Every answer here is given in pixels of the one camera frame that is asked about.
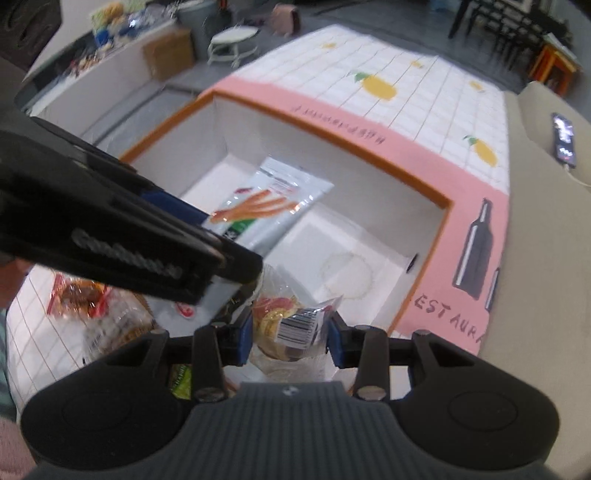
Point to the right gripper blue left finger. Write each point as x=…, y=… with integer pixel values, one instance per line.
x=242, y=337

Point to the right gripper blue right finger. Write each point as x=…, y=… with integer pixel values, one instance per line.
x=340, y=342

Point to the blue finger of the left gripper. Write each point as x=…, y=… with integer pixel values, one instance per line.
x=175, y=207

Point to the small clear mushroom packet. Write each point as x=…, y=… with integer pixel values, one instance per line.
x=288, y=325

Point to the white breadstick snack bag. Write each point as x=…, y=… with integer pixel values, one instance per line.
x=260, y=212

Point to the red braised meat packet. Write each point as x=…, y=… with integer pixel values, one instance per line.
x=74, y=297

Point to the green snack packet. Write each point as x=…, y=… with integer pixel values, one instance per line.
x=180, y=381

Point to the orange cardboard box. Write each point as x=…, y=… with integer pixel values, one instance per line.
x=338, y=215

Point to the white tv cabinet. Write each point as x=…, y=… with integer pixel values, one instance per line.
x=75, y=102

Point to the clear white candy packet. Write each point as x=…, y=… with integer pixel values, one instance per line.
x=121, y=318

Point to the brown cardboard box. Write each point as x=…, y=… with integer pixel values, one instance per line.
x=169, y=54

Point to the white rolling stool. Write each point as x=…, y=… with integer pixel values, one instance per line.
x=233, y=45

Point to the grey plant pot bin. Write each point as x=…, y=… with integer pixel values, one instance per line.
x=193, y=15

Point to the beige sofa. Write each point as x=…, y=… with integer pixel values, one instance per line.
x=540, y=322

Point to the checkered pink white tablecloth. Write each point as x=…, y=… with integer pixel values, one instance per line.
x=452, y=133

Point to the black smartphone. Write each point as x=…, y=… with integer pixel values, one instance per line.
x=563, y=149

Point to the orange stool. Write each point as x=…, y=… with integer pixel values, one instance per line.
x=554, y=68

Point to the dark dining table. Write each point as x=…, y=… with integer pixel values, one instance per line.
x=518, y=27

